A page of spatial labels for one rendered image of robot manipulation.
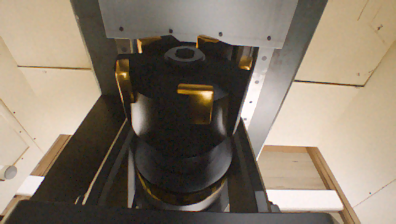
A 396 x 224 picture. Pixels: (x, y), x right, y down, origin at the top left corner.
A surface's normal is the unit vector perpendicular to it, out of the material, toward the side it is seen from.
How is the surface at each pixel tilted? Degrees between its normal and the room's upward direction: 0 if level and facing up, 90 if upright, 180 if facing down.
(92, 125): 180
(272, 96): 90
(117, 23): 91
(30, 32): 90
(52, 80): 90
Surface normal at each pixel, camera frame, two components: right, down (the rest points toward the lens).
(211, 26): -0.01, 0.65
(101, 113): 0.06, -0.75
